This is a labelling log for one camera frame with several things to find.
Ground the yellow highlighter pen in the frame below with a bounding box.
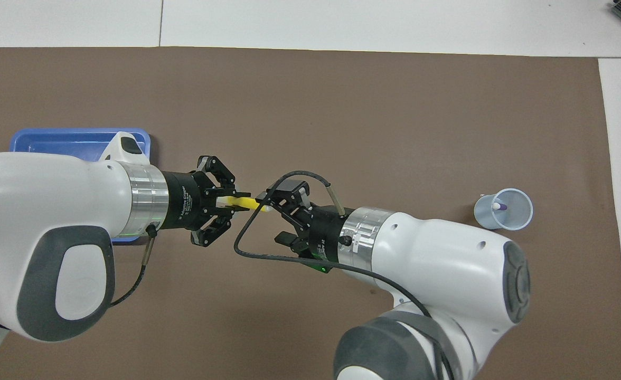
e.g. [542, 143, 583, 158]
[217, 196, 274, 213]

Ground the brown table mat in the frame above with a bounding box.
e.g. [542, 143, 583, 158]
[0, 46, 621, 380]

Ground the blue plastic tray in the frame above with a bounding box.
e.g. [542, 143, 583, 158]
[10, 128, 151, 243]

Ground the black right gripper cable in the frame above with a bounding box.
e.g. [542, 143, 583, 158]
[233, 170, 454, 380]

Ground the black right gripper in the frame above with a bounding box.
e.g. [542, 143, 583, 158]
[258, 179, 349, 274]

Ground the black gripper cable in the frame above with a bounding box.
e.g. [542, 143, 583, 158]
[111, 224, 158, 308]
[233, 170, 454, 380]

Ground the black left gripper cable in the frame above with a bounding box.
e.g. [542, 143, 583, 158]
[111, 224, 158, 308]

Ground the translucent plastic pen cup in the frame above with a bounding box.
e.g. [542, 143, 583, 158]
[474, 188, 534, 231]

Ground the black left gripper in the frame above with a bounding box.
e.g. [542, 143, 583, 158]
[160, 155, 237, 248]

